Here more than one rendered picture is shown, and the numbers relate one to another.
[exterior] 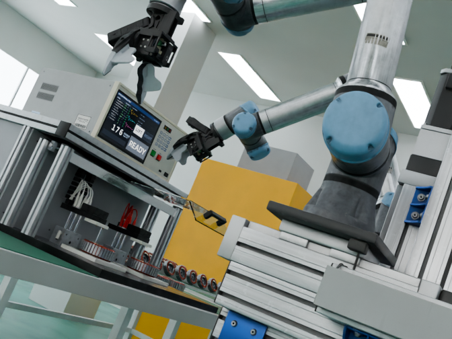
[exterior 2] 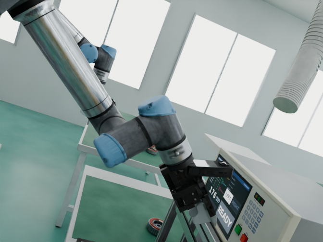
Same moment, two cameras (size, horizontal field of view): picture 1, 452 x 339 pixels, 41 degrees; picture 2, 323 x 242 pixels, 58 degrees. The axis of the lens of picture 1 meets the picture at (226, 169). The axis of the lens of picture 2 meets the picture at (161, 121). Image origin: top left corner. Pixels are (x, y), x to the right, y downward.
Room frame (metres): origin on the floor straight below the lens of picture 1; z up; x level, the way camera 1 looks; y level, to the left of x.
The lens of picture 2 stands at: (2.40, -0.46, 1.50)
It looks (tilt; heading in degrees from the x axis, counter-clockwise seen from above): 10 degrees down; 133
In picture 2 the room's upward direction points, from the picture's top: 21 degrees clockwise
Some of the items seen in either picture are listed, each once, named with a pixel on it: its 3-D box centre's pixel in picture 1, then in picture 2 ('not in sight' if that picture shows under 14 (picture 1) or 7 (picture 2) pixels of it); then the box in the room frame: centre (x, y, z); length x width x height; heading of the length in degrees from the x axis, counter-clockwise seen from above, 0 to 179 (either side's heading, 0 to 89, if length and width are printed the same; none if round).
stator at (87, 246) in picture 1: (97, 250); not in sight; (1.87, 0.27, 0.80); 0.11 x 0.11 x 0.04
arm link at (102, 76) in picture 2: (167, 4); (100, 75); (1.26, 0.26, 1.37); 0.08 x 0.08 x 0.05
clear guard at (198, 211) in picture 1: (180, 210); not in sight; (2.15, 0.10, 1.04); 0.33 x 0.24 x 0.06; 56
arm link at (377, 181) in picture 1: (362, 154); not in sight; (1.20, -0.25, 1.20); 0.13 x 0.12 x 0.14; 158
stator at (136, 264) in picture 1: (142, 267); not in sight; (2.08, 0.14, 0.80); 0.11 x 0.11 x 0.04
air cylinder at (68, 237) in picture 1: (65, 237); not in sight; (1.95, 0.39, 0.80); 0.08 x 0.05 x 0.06; 146
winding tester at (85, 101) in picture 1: (106, 126); (289, 220); (2.16, 0.46, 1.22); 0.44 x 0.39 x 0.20; 146
